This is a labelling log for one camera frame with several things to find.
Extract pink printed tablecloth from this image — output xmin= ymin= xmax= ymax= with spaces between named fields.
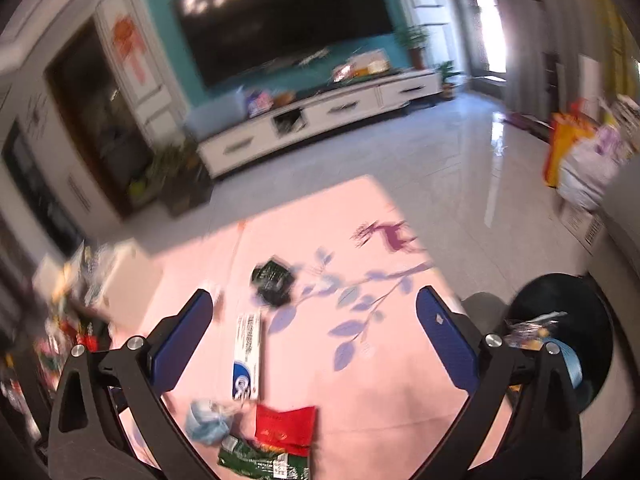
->
xmin=107 ymin=175 xmax=516 ymax=480

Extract cluttered bottles and jars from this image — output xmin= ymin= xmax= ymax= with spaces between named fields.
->
xmin=0 ymin=245 xmax=113 ymax=411

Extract clear plastic bag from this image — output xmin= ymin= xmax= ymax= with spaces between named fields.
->
xmin=504 ymin=311 xmax=570 ymax=350

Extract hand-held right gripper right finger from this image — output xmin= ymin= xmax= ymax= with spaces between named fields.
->
xmin=415 ymin=285 xmax=583 ymax=480

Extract white plastic carrier bag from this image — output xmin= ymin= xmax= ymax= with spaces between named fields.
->
xmin=556 ymin=125 xmax=633 ymax=211

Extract green snack packet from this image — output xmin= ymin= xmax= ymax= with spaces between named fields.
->
xmin=217 ymin=435 xmax=311 ymax=480

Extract white storage box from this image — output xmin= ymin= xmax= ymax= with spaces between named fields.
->
xmin=100 ymin=240 xmax=166 ymax=311

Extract small potted plant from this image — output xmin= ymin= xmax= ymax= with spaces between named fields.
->
xmin=434 ymin=60 xmax=461 ymax=98

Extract black trash bin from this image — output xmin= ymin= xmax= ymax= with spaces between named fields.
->
xmin=502 ymin=272 xmax=615 ymax=416

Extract white television cabinet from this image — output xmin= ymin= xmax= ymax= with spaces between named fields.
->
xmin=196 ymin=69 xmax=443 ymax=180

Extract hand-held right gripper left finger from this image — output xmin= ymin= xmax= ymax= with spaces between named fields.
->
xmin=47 ymin=287 xmax=216 ymax=480

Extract blue face mask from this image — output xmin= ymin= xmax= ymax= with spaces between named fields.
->
xmin=186 ymin=399 xmax=241 ymax=446

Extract tall potted plant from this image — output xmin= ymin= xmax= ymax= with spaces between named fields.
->
xmin=395 ymin=25 xmax=431 ymax=71

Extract blue storage bin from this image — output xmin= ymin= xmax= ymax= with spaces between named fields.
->
xmin=182 ymin=91 xmax=251 ymax=141

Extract dark plant stand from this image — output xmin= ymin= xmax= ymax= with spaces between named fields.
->
xmin=167 ymin=162 xmax=215 ymax=217

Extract yellow and white box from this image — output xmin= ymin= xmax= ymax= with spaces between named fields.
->
xmin=345 ymin=50 xmax=391 ymax=78

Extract dark green packet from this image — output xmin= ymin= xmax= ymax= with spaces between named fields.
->
xmin=250 ymin=257 xmax=296 ymax=307

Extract black television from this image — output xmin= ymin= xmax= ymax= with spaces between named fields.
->
xmin=172 ymin=0 xmax=396 ymax=92

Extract orange shopping bag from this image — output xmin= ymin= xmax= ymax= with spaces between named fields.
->
xmin=542 ymin=100 xmax=596 ymax=188

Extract red knot decoration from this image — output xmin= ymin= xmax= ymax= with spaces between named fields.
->
xmin=111 ymin=14 xmax=151 ymax=83

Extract white toothpaste box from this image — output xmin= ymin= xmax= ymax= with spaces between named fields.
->
xmin=231 ymin=310 xmax=263 ymax=403

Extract dark wooden doorway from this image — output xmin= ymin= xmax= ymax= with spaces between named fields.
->
xmin=44 ymin=15 xmax=166 ymax=218

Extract red foil packet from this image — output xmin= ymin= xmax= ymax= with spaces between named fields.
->
xmin=254 ymin=404 xmax=319 ymax=458

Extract bushy potted plant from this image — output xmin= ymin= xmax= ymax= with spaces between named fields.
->
xmin=127 ymin=140 xmax=201 ymax=201

